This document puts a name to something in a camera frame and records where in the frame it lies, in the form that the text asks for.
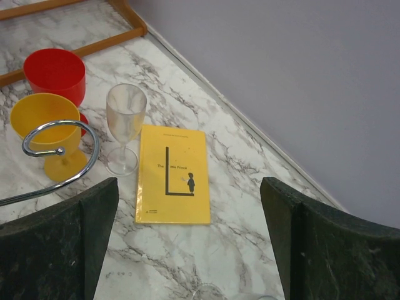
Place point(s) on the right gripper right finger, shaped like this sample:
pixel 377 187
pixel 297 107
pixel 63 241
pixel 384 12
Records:
pixel 324 253

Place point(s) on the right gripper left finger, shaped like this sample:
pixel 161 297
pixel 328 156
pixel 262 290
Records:
pixel 58 252

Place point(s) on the red plastic wine glass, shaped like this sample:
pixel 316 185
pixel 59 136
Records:
pixel 56 71

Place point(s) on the chrome wine glass rack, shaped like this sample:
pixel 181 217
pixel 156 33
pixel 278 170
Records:
pixel 58 151

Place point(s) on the yellow plastic wine glass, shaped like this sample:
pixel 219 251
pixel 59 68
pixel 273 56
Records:
pixel 40 108

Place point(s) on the clear wine glass by book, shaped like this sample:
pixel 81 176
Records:
pixel 125 111

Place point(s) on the wooden dish rack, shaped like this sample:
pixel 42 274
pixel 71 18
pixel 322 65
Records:
pixel 82 27

